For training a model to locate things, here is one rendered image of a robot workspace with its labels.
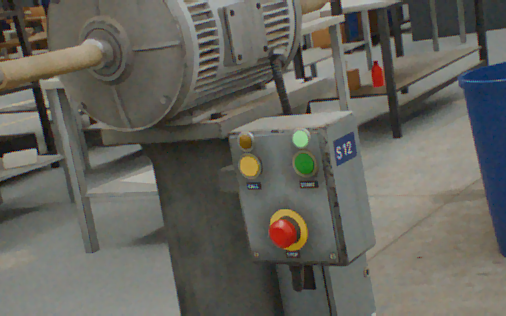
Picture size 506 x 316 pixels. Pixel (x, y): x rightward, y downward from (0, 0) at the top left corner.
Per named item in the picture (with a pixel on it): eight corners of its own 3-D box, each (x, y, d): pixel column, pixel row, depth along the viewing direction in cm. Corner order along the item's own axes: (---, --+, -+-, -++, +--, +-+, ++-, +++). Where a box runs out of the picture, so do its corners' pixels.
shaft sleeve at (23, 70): (80, 52, 153) (91, 38, 151) (94, 70, 152) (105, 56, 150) (-19, 73, 138) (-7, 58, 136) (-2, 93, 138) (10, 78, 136)
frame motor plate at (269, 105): (222, 101, 199) (219, 82, 199) (330, 92, 186) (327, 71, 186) (102, 146, 170) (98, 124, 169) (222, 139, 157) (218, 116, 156)
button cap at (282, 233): (283, 240, 146) (278, 213, 145) (307, 241, 144) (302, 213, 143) (269, 249, 143) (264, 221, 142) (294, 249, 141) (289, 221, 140)
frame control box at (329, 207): (303, 249, 173) (278, 99, 168) (424, 252, 161) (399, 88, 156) (224, 304, 153) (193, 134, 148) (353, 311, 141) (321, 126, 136)
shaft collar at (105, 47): (84, 49, 155) (100, 30, 152) (103, 74, 154) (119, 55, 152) (74, 52, 153) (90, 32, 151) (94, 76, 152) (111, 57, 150)
